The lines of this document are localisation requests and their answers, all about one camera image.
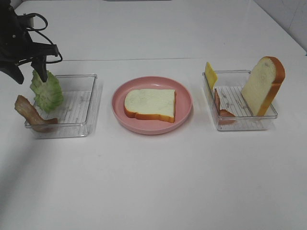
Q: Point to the tray bacon strip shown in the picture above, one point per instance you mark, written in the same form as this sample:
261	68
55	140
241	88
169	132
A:
25	109
226	116

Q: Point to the clear plastic tray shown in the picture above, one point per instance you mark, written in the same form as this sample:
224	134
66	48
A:
229	86
77	115

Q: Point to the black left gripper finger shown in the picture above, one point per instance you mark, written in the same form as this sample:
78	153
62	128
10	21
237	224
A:
39	65
12	70

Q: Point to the tray bread slice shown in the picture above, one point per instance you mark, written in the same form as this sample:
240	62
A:
263	84

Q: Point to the yellow cheese slice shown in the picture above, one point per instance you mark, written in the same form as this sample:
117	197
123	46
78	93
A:
210	75

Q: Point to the clear right plastic tray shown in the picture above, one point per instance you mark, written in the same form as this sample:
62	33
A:
229	86

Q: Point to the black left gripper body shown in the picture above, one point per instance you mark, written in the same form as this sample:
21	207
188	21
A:
16	44

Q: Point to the clear left plastic tray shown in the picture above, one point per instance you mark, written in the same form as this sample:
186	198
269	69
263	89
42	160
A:
77	115

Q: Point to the green lettuce leaf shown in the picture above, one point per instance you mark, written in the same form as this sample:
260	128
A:
48	95

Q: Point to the pink round plate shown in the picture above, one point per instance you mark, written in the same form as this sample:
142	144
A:
152	127

